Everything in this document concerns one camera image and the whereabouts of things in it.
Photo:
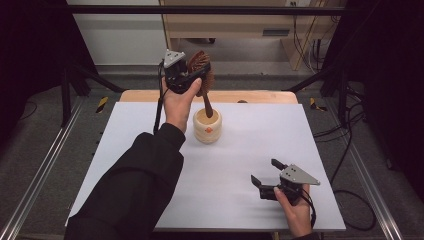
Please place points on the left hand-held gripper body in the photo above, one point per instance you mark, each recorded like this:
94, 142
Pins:
175, 71

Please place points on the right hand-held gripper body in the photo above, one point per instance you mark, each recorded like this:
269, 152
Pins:
295, 178

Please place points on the brown wooden brush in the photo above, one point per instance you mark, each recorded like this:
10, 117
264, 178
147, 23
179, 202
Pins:
200, 60

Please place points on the cream ringed cup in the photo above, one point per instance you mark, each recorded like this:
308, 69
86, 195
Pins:
207, 128

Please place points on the person's left hand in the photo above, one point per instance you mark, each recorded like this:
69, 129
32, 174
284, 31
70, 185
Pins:
176, 108

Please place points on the person's right hand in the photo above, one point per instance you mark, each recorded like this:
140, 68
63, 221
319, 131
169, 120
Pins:
298, 216

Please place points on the light wooden desk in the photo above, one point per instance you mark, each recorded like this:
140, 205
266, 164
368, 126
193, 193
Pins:
233, 26

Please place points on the white cabinet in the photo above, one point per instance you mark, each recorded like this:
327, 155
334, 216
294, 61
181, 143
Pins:
120, 40

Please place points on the black metal stand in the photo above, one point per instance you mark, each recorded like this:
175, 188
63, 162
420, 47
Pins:
65, 96
342, 96

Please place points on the black curtain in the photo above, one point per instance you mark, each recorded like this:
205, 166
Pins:
30, 50
390, 66

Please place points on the black horizontal frame bar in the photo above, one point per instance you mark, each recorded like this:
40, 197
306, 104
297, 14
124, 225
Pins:
200, 10

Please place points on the aluminium floor rail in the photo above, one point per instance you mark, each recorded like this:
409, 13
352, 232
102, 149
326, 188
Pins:
36, 183
373, 193

